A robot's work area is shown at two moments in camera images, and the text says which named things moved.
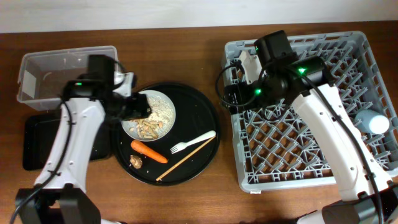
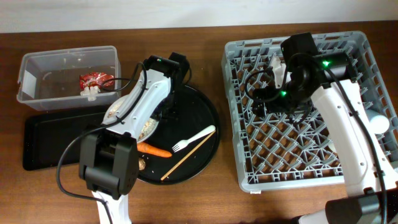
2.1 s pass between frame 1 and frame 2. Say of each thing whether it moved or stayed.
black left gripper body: moved
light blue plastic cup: stayed
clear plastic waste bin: stayed
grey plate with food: moved
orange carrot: moved
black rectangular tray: stayed
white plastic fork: moved
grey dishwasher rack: stayed
